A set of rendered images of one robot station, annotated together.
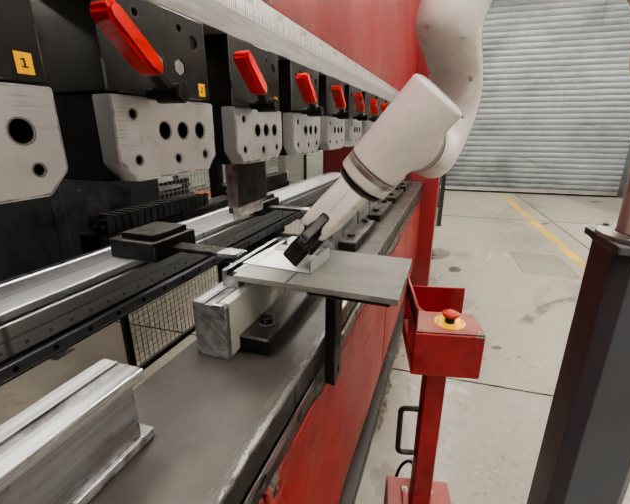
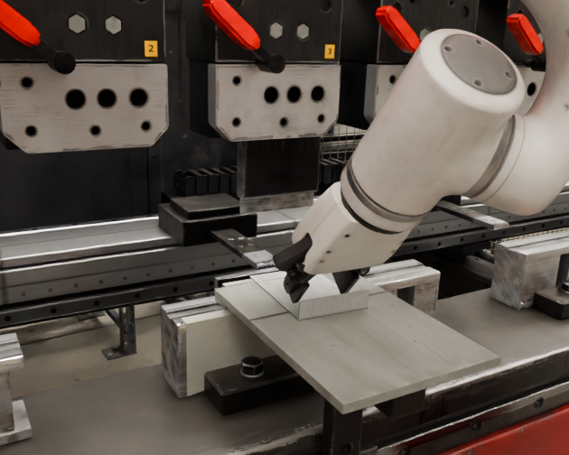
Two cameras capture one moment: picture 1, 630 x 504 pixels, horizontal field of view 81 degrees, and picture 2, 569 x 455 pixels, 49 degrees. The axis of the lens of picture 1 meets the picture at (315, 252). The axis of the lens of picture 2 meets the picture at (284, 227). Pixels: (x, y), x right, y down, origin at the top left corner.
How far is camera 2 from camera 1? 0.38 m
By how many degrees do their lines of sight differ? 38
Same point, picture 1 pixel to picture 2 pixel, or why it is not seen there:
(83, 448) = not seen: outside the picture
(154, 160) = (53, 132)
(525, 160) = not seen: outside the picture
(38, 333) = (36, 290)
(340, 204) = (323, 225)
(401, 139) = (390, 140)
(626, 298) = not seen: outside the picture
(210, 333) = (169, 355)
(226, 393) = (131, 433)
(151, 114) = (54, 82)
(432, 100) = (424, 81)
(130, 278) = (160, 258)
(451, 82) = (552, 40)
